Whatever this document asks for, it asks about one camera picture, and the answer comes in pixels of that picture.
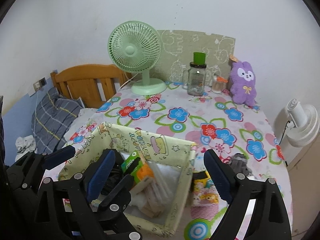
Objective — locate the white crumpled cloth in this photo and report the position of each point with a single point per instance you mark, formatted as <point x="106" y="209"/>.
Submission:
<point x="25" y="143"/>

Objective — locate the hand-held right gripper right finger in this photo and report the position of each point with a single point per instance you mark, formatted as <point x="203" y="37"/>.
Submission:
<point x="217" y="175"/>

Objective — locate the white floor fan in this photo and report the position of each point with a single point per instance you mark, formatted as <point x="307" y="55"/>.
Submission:
<point x="305" y="127"/>

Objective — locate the green desk fan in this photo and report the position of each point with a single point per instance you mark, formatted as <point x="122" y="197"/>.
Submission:
<point x="130" y="50"/>

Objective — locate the beige cloth packet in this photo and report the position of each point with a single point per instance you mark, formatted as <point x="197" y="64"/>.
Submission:
<point x="152" y="205"/>

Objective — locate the green and orange tissue packet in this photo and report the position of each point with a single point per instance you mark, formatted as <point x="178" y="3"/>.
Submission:
<point x="132" y="162"/>

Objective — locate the yellow patterned fabric storage box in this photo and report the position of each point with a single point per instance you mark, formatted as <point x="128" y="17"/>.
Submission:
<point x="155" y="145"/>

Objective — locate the beige wooden door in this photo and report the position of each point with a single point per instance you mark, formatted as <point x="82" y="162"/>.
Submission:
<point x="305" y="170"/>

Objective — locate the clear packet of straws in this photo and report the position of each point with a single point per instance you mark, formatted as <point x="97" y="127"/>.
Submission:
<point x="160" y="180"/>

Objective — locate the floral tablecloth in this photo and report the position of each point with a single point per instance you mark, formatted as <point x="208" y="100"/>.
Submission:
<point x="190" y="110"/>

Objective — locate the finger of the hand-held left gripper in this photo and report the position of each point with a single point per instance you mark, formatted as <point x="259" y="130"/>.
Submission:
<point x="60" y="156"/>
<point x="117" y="190"/>

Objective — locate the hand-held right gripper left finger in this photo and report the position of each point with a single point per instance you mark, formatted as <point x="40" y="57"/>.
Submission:
<point x="100" y="175"/>

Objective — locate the green patterned board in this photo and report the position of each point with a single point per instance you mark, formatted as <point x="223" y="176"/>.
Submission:
<point x="180" y="45"/>

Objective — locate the grey plaid pillow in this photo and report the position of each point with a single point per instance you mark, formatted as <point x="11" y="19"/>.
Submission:
<point x="52" y="120"/>

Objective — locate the wooden bed headboard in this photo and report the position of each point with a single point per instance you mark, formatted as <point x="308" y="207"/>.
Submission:
<point x="85" y="75"/>

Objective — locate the purple plush bunny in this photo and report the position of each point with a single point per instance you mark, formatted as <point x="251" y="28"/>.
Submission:
<point x="243" y="90"/>

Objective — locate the wall socket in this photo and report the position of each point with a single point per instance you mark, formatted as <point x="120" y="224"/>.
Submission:
<point x="40" y="83"/>

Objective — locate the glass jar with green lid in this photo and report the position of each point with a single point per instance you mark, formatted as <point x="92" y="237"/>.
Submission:
<point x="197" y="85"/>

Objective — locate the cartoon wet wipes packet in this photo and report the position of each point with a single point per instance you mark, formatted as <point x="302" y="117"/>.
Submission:
<point x="203" y="187"/>

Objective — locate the cotton swab container orange lid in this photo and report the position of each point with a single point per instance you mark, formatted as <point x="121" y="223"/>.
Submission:
<point x="218" y="86"/>

